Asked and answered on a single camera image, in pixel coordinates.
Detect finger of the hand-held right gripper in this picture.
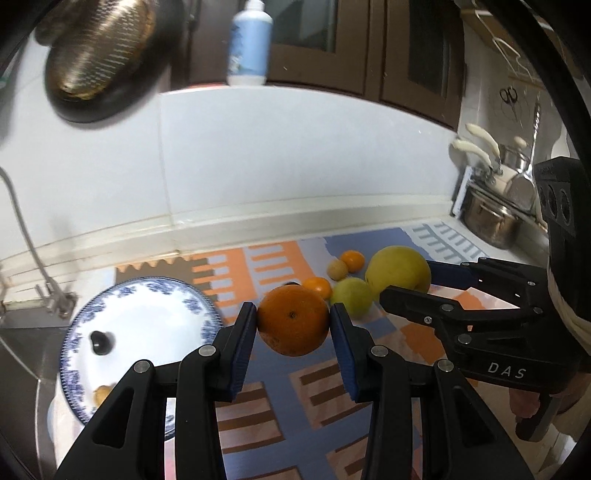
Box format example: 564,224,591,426
379,285,546,365
426,257,552,310

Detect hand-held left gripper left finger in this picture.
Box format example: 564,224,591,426
54,302,258,480

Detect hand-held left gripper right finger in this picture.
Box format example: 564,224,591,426
329,303,532,480

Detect yellow-green pear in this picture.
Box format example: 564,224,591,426
365,246,432,296

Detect orange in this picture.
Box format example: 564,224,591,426
257,285,329,357

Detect green pear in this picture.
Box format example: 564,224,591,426
330,277,376,319

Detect blue patterned white plate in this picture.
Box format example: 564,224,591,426
60,276,225,441

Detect person's right hand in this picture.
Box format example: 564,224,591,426
508,390,543,423

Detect stainless steel pot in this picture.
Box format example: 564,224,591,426
463,185,525,250

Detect colourful patterned mat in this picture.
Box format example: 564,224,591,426
113,220,568,480

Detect metal pot rack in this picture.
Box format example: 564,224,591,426
451,165,550,232

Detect metal spatula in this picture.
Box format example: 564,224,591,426
505,92,548,222

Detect white rice paddle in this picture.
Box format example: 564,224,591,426
550,127,573,160

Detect black scissors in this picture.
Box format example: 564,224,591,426
499,86,520,121

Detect dark wooden window sash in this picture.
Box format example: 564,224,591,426
265,0,386,100
381,0,467,132

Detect stainless steel sink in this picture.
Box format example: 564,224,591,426
0,318,70,384

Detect thin gooseneck faucet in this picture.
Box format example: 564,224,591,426
0,166,79,319

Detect white pump soap bottle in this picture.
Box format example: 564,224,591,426
226,0,273,86

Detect dark perforated frying pan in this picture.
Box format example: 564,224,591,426
42,0,178,124

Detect cream pan with handle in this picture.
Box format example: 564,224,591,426
451,140,513,195

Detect steel pot cream handle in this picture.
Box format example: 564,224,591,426
465,122,536,172

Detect white wire hook rack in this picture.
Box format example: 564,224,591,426
491,36,533,78

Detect wooden wall shelf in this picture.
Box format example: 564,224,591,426
462,4,555,88

